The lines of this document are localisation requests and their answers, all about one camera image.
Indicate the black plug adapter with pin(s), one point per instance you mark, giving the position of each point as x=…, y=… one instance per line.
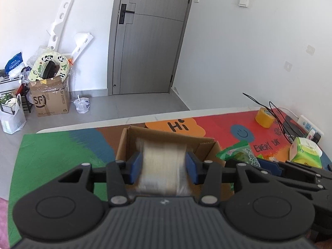
x=313, y=136

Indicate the blue and white bag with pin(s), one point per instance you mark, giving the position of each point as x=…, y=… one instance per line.
x=14, y=64

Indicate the tall white perforated board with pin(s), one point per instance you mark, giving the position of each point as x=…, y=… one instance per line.
x=61, y=20

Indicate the taped shipping carton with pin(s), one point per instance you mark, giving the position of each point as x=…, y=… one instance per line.
x=51, y=98

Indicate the green snack packet clear window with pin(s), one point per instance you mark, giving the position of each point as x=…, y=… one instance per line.
x=240, y=153

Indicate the black metal rack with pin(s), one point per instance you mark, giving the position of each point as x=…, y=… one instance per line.
x=26, y=101

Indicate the white power strip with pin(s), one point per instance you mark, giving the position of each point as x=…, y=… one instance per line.
x=308, y=123

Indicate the green tissue pack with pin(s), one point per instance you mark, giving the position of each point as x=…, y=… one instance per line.
x=306, y=153

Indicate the grey door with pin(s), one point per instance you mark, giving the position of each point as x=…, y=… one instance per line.
x=147, y=44

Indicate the pink blanket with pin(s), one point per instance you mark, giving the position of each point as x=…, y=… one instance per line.
x=3, y=223

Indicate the translucent white snack packet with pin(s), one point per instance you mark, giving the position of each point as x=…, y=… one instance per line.
x=162, y=166

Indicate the white adhesive wall hook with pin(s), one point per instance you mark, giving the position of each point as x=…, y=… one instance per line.
x=288, y=66

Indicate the yellow tape roll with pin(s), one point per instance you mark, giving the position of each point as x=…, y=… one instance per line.
x=264, y=118

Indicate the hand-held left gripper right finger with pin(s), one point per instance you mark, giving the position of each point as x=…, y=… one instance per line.
x=191, y=168

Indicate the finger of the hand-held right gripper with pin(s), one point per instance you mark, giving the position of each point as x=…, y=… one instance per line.
x=268, y=165
x=230, y=164

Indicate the clear plastic bag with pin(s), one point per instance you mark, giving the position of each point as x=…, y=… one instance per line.
x=81, y=105

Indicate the cardboard box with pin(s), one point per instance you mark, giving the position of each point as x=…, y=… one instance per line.
x=124, y=145

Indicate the white plastic shopping bag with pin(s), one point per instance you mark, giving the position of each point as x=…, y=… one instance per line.
x=11, y=123

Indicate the short white perforated board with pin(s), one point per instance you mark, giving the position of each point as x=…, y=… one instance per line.
x=81, y=44

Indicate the large white wall switch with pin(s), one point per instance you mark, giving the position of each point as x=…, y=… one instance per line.
x=243, y=1

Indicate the colourful printed table mat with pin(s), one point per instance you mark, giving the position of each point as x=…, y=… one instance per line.
x=62, y=150

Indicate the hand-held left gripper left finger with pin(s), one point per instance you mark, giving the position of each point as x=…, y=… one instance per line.
x=136, y=168

